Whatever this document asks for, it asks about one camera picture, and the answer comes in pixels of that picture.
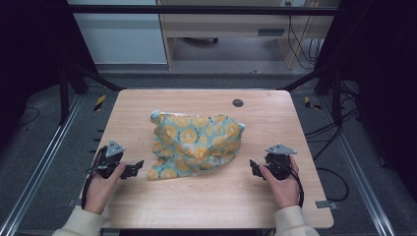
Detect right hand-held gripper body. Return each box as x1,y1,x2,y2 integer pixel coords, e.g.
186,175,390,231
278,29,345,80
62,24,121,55
264,144,298,181

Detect person's right hand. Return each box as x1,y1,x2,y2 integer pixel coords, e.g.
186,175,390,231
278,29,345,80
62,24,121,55
258,155,301,210

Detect right hand-held gripper black cable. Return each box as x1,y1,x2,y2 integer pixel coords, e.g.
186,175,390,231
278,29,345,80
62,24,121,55
278,156,306,208

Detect yellow black striped tape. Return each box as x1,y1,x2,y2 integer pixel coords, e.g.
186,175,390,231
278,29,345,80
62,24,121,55
93,93,108,112
303,95,323,111

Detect white cabinet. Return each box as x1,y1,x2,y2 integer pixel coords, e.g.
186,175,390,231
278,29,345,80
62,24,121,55
66,0,168,65

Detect light wooden desk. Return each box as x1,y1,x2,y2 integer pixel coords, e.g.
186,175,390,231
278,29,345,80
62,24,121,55
156,0,342,71

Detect teal cloth with orange print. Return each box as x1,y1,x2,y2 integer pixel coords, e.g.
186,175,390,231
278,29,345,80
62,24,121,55
148,109,247,181

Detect black cables under desk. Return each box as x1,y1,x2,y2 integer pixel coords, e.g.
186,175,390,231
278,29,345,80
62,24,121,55
286,14,325,71

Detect black floor cable loop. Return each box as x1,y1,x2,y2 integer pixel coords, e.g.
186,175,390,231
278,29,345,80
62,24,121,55
315,166,350,203

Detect person's left hand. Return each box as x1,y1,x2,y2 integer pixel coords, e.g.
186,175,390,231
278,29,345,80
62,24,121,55
84,161,127,216

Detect aluminium floor rail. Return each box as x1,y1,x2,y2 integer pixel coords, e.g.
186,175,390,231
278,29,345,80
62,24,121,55
318,94,398,236
0,93,85,236

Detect black metal stand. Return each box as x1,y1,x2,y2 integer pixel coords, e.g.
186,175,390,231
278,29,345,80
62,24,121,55
280,64,344,128
58,62,124,126

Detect thin black floor cable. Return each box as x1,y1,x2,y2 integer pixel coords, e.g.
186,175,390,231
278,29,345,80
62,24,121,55
17,106,41,128

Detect grey tape strip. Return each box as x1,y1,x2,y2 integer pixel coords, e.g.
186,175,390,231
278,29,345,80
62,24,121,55
315,199,339,210

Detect black horizontal frame bar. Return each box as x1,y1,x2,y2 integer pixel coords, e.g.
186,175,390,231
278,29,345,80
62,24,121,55
64,4,340,17

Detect black floor cable bundle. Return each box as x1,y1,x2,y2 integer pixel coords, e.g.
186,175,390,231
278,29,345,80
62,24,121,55
304,82,360,162

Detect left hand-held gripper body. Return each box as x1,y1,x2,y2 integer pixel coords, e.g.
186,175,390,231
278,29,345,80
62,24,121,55
93,140,127,180

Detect black curtain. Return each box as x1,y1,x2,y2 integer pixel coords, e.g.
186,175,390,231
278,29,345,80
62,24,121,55
314,0,417,201
0,0,99,151

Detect left hand-held gripper black cable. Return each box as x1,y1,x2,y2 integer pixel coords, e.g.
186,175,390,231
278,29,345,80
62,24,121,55
81,146,109,210

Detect hand-held gripper black cable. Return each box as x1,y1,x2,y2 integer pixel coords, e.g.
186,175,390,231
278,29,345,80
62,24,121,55
81,146,109,210
278,156,306,208

